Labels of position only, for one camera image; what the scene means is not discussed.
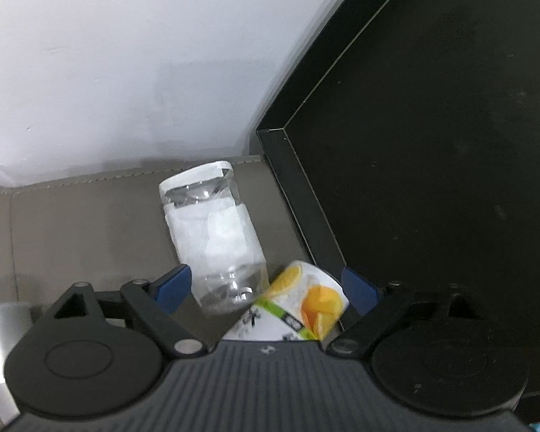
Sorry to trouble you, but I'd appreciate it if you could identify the black shallow tray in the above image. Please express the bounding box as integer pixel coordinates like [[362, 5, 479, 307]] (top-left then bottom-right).
[[256, 0, 540, 397]]

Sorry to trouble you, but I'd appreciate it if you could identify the yellow-labelled clear bottle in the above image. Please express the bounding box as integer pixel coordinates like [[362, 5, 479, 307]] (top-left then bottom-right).
[[223, 260, 349, 341]]

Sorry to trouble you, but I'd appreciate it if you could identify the frosted plastic cup left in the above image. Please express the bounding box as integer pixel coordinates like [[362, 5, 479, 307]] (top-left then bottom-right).
[[0, 302, 33, 425]]

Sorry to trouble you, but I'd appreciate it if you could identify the clear taped plastic cup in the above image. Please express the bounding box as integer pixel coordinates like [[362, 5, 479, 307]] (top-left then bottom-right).
[[159, 161, 269, 315]]

